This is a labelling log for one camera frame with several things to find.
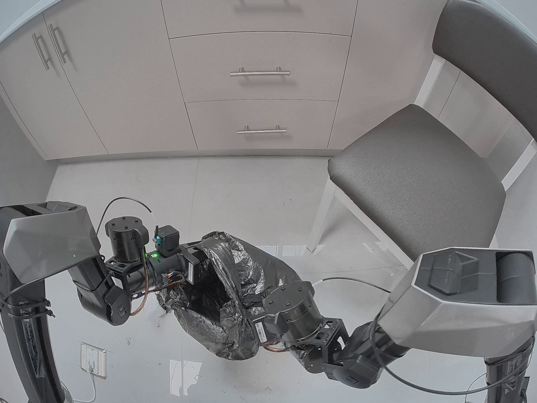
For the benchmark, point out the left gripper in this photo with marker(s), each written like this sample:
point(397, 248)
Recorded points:
point(165, 269)

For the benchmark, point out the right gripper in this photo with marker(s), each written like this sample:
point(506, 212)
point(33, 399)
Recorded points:
point(264, 330)

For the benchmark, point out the black plastic bag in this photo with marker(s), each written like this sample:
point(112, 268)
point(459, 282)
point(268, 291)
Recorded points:
point(235, 267)

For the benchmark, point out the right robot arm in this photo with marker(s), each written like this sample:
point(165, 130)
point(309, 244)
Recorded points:
point(453, 296)

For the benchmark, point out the crumpled black plastic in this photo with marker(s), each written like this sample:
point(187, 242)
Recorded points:
point(165, 300)

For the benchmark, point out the beige cabinet with drawers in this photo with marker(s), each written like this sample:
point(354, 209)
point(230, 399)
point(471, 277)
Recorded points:
point(126, 99)

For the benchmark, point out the grey chair with white legs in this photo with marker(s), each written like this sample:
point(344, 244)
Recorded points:
point(419, 174)

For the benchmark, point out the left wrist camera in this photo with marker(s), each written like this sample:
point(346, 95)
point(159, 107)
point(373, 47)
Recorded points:
point(168, 239)

